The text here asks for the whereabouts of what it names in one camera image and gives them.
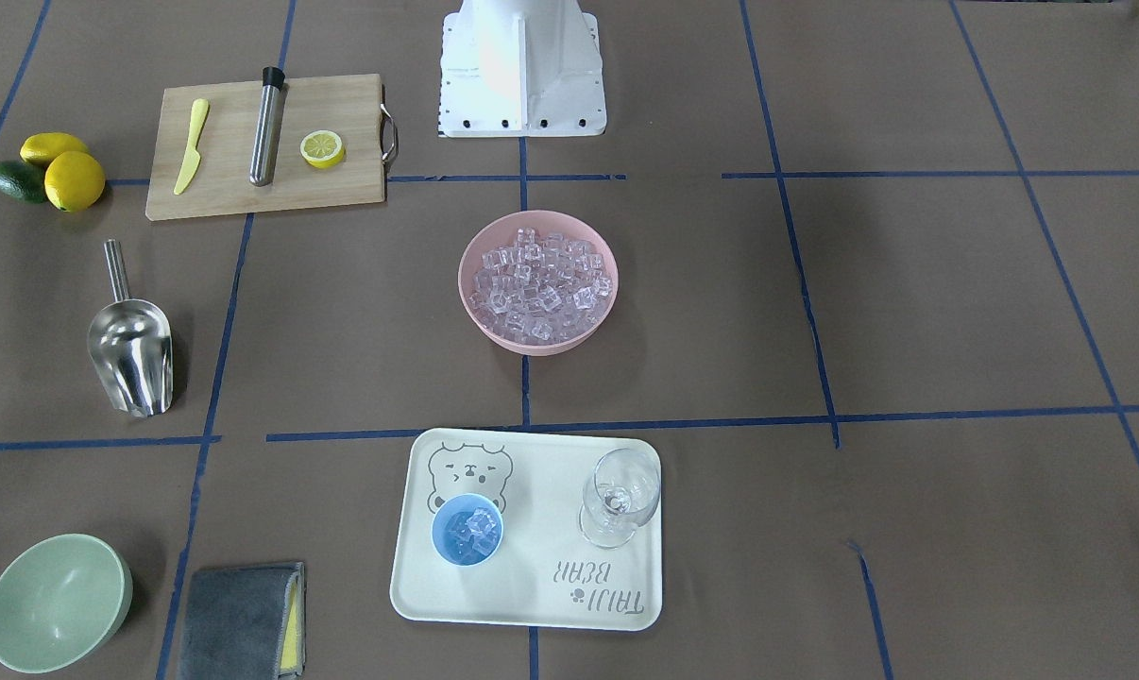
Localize wooden cutting board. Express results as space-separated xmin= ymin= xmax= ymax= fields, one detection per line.
xmin=145 ymin=74 xmax=390 ymax=221

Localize green lime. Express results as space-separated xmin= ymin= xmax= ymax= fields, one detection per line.
xmin=0 ymin=161 xmax=48 ymax=205

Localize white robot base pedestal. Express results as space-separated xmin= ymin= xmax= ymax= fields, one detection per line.
xmin=437 ymin=1 xmax=608 ymax=139

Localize grey folded cloth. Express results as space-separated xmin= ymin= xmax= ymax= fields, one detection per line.
xmin=177 ymin=562 xmax=306 ymax=679

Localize steel ice scoop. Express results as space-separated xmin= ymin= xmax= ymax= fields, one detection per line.
xmin=87 ymin=238 xmax=174 ymax=418

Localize half lemon slice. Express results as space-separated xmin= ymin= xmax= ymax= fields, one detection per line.
xmin=300 ymin=129 xmax=346 ymax=169

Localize green bowl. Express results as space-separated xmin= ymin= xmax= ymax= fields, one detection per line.
xmin=0 ymin=534 xmax=133 ymax=674

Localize blue plastic cup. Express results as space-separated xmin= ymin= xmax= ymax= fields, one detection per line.
xmin=431 ymin=492 xmax=503 ymax=567

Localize yellow plastic knife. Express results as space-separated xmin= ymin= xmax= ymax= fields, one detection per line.
xmin=173 ymin=98 xmax=211 ymax=196

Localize yellow lemon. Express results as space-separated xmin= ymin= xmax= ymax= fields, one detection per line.
xmin=44 ymin=151 xmax=107 ymax=213
xmin=21 ymin=132 xmax=90 ymax=169

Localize ice cubes in cup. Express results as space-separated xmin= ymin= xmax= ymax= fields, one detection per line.
xmin=446 ymin=508 xmax=502 ymax=564

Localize clear wine glass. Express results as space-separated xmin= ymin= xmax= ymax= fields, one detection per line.
xmin=579 ymin=448 xmax=663 ymax=550

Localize clear ice cubes in bowl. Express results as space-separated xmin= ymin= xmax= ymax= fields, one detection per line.
xmin=462 ymin=227 xmax=618 ymax=346

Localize pink bowl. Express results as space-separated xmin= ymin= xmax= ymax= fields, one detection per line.
xmin=458 ymin=210 xmax=618 ymax=357

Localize steel muddler rod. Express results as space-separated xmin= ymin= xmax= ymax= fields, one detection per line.
xmin=248 ymin=66 xmax=286 ymax=188

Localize cream bear tray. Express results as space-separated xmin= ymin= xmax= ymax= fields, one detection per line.
xmin=391 ymin=429 xmax=664 ymax=630

